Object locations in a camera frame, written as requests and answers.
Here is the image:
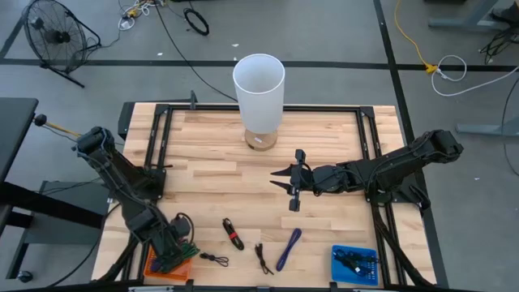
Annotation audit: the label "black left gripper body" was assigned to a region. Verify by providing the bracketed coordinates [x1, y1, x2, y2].
[152, 217, 191, 260]

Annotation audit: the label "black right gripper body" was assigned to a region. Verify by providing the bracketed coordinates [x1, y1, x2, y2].
[288, 148, 340, 213]

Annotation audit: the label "black cable with red band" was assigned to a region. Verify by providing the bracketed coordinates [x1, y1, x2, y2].
[221, 217, 246, 251]

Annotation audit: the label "thin black cable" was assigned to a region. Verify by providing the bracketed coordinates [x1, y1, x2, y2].
[344, 259, 368, 277]
[332, 249, 366, 277]
[348, 251, 381, 264]

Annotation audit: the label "orange plastic tray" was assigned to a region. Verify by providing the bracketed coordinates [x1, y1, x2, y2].
[144, 245, 193, 283]

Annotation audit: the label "white shade table lamp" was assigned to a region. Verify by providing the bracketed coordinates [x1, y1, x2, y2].
[232, 53, 286, 152]

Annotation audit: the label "blue plastic tray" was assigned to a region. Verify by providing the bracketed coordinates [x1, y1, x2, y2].
[331, 244, 380, 287]

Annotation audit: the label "black corner plate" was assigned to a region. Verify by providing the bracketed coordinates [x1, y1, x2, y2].
[117, 101, 137, 141]

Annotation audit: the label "grey desk foot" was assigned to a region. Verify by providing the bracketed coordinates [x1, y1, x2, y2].
[456, 117, 519, 137]

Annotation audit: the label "wooden rod with black ball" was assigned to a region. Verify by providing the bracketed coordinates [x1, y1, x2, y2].
[32, 114, 82, 138]

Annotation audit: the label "black desk top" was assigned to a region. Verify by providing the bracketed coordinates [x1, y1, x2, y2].
[0, 97, 40, 183]

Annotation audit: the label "grey desk leg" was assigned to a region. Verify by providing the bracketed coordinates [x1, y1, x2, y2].
[428, 0, 513, 33]

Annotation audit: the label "black floor fan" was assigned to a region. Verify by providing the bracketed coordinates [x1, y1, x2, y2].
[22, 0, 102, 89]

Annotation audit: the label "small black bundled cable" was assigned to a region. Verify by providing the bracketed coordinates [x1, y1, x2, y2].
[199, 251, 230, 268]

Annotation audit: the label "black aluminium table frame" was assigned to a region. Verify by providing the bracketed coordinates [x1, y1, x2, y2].
[117, 101, 437, 287]

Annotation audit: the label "black cable with velcro strap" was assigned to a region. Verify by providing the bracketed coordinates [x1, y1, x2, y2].
[254, 243, 275, 276]

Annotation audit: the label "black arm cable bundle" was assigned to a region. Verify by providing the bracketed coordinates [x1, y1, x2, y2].
[371, 202, 435, 287]

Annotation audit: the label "black desk frame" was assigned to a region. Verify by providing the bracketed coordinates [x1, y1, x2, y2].
[0, 180, 102, 281]

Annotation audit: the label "long black floor cord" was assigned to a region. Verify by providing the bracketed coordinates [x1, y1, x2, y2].
[153, 0, 239, 102]

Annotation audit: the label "white floor cord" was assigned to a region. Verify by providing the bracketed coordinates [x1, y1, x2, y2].
[430, 54, 519, 97]

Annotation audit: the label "yellow extension cord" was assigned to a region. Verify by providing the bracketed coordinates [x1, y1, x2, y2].
[393, 0, 439, 75]

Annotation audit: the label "black coiled floor cable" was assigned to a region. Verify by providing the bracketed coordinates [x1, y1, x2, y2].
[183, 7, 211, 37]

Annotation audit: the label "black curved floor cable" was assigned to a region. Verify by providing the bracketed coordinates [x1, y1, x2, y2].
[501, 76, 519, 178]

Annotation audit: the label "white floor cables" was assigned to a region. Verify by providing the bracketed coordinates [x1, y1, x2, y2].
[117, 0, 165, 32]

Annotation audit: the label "black floor cable bundle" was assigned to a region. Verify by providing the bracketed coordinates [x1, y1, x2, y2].
[479, 28, 519, 65]

